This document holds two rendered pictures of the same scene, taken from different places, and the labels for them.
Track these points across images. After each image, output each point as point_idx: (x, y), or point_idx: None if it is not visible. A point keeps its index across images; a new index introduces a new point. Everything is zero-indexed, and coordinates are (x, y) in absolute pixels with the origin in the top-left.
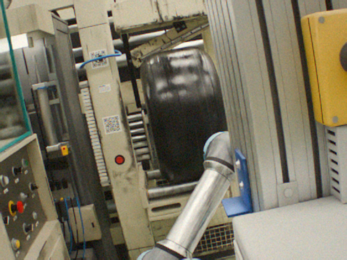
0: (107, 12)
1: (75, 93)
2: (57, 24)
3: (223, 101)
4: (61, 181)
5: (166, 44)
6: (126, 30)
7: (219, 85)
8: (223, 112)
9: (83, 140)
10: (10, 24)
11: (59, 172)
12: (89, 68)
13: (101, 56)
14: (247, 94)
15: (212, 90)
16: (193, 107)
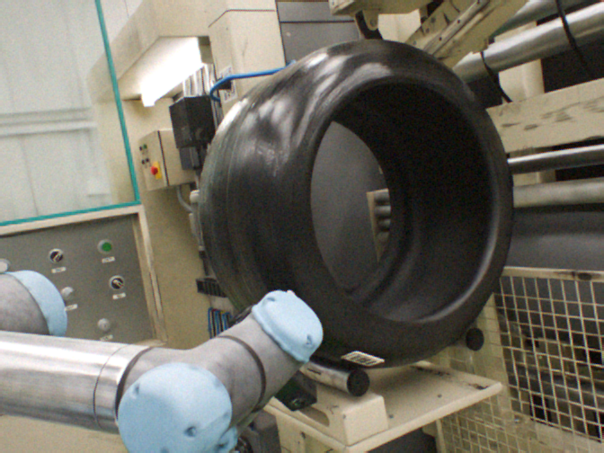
0: None
1: (351, 137)
2: (292, 11)
3: (271, 193)
4: None
5: (449, 28)
6: (355, 7)
7: (279, 151)
8: (266, 219)
9: (349, 222)
10: (143, 31)
11: None
12: (222, 102)
13: (218, 79)
14: None
15: (248, 162)
16: (220, 199)
